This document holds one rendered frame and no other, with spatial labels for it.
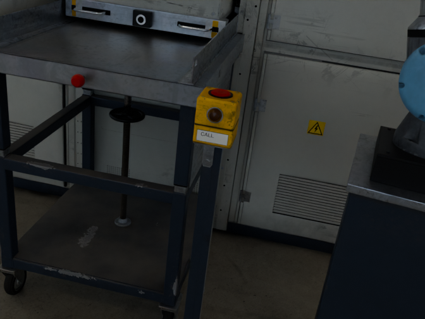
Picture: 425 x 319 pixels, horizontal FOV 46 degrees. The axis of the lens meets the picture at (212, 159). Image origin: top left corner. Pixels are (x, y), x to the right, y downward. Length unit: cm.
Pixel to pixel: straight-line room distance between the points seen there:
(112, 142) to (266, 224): 73
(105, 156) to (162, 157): 25
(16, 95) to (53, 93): 17
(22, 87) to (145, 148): 56
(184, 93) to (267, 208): 96
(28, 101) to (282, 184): 110
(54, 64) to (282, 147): 97
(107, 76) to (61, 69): 12
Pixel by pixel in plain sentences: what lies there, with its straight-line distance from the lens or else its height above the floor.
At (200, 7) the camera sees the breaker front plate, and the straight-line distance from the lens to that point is 165.
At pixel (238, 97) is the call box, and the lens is 100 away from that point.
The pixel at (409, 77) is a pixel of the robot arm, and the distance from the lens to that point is 93.
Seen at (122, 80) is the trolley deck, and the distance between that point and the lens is 127.
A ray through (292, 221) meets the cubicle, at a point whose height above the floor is 13.
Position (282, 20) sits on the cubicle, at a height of 92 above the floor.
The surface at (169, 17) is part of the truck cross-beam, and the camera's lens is 166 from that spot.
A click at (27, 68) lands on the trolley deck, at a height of 82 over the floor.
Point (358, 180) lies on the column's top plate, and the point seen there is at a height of 75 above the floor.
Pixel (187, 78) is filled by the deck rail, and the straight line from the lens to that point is 125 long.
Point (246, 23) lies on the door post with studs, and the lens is 185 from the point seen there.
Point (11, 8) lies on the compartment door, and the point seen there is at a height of 88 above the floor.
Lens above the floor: 122
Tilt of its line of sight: 26 degrees down
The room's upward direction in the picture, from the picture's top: 7 degrees clockwise
